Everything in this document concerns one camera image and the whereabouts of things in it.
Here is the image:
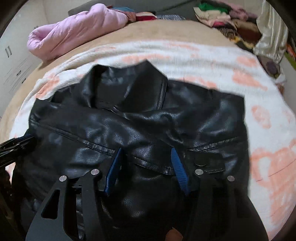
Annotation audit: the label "pile of folded clothes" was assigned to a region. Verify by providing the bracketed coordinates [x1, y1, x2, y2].
[193, 1, 262, 53]

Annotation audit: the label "white blanket with orange prints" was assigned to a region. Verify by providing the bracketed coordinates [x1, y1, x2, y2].
[1, 40, 295, 240]

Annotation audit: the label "red and blue folded clothes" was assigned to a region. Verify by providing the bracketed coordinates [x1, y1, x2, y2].
[108, 5, 187, 23]

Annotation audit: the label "pink puffer jacket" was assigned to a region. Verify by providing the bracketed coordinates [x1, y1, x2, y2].
[27, 4, 128, 62]

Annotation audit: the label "white wardrobe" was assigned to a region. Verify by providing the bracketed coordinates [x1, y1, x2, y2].
[1, 20, 41, 116]

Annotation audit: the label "cream satin curtain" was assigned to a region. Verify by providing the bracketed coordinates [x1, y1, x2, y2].
[253, 1, 288, 63]

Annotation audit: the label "grey headboard cushion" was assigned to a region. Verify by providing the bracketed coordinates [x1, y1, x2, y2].
[62, 0, 200, 20]

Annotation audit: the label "black leather jacket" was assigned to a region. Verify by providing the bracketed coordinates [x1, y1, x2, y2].
[12, 61, 249, 240]

